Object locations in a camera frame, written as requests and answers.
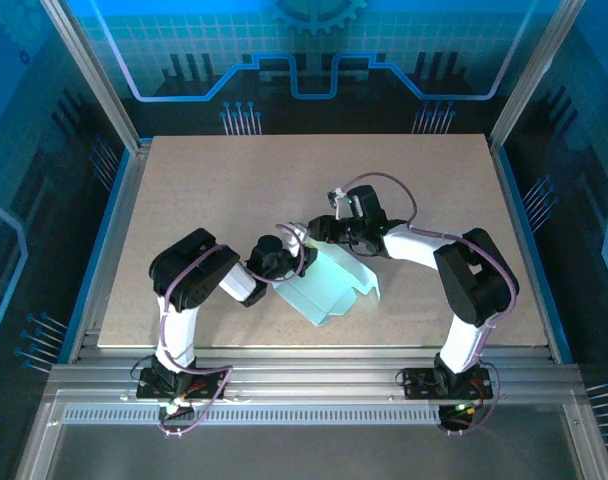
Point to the aluminium frame post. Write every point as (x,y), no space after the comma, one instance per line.
(532,75)
(98,75)

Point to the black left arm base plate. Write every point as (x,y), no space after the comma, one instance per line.
(214,382)

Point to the aluminium table rail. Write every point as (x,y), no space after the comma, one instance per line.
(309,372)

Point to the aluminium side rail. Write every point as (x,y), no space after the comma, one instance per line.
(502,175)
(135,175)

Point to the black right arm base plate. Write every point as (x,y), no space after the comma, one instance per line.
(419,385)

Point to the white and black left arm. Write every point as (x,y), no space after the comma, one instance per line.
(176,330)

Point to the light teal paper box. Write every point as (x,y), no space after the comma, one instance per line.
(329,285)

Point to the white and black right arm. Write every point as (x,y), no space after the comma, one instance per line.
(476,280)

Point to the white power connector plug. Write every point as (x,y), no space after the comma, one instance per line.
(466,407)
(174,407)

